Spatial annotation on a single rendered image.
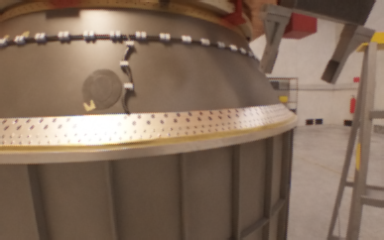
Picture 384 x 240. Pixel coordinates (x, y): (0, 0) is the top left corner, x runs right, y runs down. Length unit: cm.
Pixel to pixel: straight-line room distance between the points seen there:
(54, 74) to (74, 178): 31
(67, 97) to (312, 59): 855
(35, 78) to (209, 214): 67
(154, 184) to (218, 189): 21
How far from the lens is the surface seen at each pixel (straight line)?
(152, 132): 51
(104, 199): 59
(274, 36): 35
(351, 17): 40
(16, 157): 58
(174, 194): 59
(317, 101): 889
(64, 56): 71
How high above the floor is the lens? 128
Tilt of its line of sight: 7 degrees down
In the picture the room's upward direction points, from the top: 1 degrees counter-clockwise
